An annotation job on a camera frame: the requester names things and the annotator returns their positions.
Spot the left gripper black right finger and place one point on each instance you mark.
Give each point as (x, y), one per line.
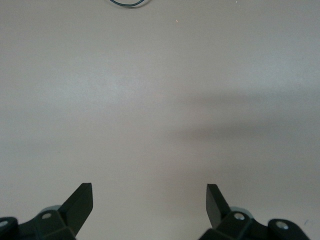
(217, 217)

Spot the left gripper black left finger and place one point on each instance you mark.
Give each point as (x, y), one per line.
(72, 217)

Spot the brown table cover sheet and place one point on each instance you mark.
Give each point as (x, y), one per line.
(125, 100)

